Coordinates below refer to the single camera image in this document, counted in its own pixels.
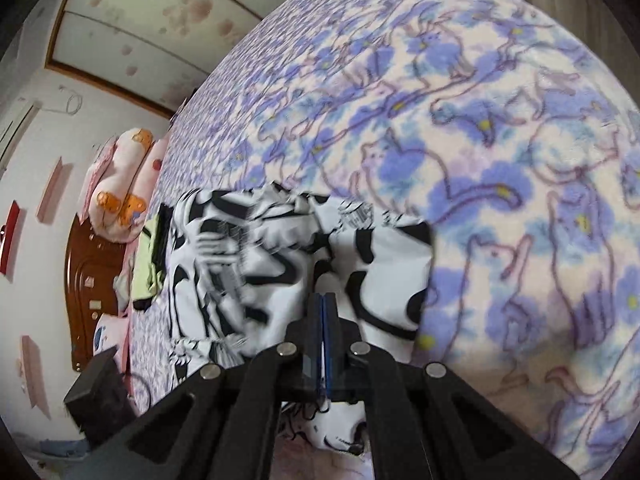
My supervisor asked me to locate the black and white printed jacket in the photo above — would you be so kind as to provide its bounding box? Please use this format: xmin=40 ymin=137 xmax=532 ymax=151
xmin=167 ymin=180 xmax=435 ymax=456

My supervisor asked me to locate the red wall shelf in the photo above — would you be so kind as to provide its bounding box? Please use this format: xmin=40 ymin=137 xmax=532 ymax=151
xmin=0 ymin=200 xmax=25 ymax=276

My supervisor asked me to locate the white air conditioner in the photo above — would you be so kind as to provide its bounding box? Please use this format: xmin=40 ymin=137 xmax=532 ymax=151
xmin=0 ymin=102 xmax=42 ymax=173

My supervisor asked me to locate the folded green and black garment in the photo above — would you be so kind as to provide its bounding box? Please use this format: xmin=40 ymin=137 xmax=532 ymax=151
xmin=131 ymin=205 xmax=174 ymax=312

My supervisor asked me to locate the dark wooden headboard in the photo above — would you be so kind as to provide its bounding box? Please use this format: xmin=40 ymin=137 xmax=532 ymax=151
xmin=64 ymin=212 xmax=136 ymax=372

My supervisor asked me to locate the grey cloth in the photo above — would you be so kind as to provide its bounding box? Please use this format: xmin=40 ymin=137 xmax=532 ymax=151
xmin=114 ymin=269 xmax=134 ymax=302

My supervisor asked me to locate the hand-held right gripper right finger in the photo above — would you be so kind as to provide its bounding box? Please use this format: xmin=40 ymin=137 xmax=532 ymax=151
xmin=323 ymin=293 xmax=581 ymax=480

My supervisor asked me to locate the rolled pink bear-print quilt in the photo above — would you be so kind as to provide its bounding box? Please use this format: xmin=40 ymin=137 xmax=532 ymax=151
xmin=77 ymin=127 xmax=170 ymax=245

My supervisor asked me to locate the purple floral blanket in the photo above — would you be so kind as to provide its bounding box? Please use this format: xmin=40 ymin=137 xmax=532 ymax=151
xmin=120 ymin=0 xmax=640 ymax=480

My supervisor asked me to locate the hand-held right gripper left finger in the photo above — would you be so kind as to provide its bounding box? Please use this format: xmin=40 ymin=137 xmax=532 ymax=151
xmin=65 ymin=293 xmax=327 ymax=480

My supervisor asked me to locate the pink wall shelf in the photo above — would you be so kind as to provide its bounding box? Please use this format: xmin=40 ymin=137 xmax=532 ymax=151
xmin=36 ymin=156 xmax=68 ymax=225
xmin=20 ymin=335 xmax=52 ymax=421

